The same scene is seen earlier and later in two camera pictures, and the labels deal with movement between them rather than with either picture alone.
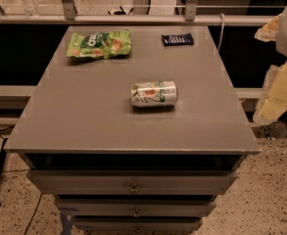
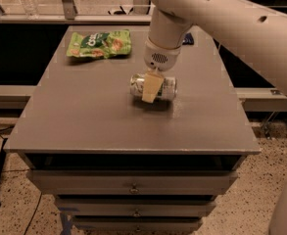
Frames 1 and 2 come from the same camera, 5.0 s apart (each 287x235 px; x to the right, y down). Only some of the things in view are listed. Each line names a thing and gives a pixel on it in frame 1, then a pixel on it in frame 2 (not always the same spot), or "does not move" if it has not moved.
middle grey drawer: (135, 208) does not move
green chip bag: (100, 44) does not move
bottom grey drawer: (137, 224) does not move
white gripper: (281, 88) -> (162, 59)
